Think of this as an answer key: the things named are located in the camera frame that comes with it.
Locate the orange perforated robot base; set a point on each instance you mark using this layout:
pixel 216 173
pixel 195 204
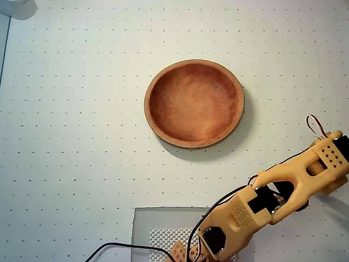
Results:
pixel 178 252

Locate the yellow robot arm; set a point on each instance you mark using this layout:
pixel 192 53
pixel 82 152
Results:
pixel 240 215

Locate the brown wooden bowl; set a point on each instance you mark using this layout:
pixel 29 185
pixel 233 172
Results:
pixel 193 103

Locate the white woven grip mat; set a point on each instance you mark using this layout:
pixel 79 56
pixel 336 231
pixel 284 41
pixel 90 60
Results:
pixel 163 240

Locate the white cylindrical object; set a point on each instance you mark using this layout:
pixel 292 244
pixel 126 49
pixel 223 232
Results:
pixel 19 8

